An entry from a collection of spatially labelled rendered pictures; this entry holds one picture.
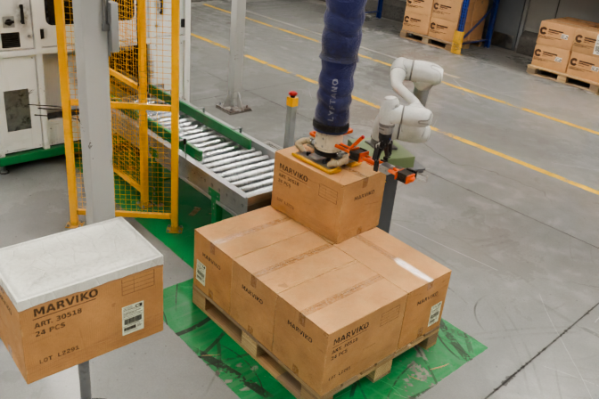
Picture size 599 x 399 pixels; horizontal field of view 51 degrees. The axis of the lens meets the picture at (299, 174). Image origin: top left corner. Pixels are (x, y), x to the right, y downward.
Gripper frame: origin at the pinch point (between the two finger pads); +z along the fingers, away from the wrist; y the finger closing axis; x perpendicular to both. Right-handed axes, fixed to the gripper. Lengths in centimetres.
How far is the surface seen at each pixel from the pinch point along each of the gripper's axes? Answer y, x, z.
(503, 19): -830, -409, 59
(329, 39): 12, -40, -65
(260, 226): 43, -52, 53
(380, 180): -16.3, -11.1, 18.7
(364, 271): 25, 20, 53
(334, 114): 7.3, -33.8, -21.5
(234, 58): -164, -357, 46
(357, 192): 4.4, -10.3, 21.4
